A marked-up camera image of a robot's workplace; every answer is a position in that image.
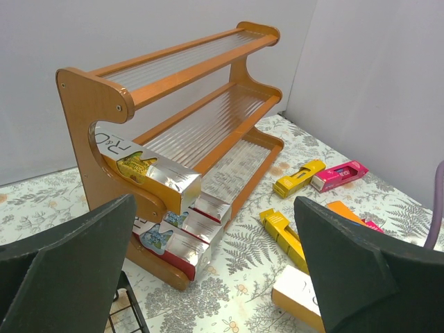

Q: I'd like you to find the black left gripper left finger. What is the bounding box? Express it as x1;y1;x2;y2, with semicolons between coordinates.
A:
1;195;137;332

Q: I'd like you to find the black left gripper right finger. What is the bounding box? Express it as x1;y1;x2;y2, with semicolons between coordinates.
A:
293;196;443;332

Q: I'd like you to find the yellow Be You toothpaste box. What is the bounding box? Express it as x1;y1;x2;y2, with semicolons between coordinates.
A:
259;209;309;274

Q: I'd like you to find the pink Be You toothpaste box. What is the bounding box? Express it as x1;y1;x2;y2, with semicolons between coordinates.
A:
310;160;368;193

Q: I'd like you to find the silver red R&O box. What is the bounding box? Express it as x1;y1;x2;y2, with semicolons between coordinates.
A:
163;209;224;245

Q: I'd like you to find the silver gold R&O box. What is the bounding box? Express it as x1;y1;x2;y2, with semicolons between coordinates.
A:
94;126;201;214

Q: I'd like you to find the silver R&O Ice Mint box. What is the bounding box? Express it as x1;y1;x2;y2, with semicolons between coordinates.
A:
191;192;232;225

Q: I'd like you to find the white gold R&O box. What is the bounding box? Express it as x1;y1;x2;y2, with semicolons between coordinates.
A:
271;265;325;332

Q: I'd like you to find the wooden three-tier shelf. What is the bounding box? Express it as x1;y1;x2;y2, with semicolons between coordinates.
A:
55;22;284;290

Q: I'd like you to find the pink toothpaste box lower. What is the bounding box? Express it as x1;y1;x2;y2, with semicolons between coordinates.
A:
361;219;384;233

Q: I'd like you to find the orange gold toothpaste box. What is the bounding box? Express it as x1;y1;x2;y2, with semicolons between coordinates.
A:
327;200;365;225

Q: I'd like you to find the floral patterned table mat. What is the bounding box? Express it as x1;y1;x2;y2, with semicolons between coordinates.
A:
1;115;432;332

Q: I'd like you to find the black wire dish rack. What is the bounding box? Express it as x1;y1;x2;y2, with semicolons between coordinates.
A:
104;271;150;333

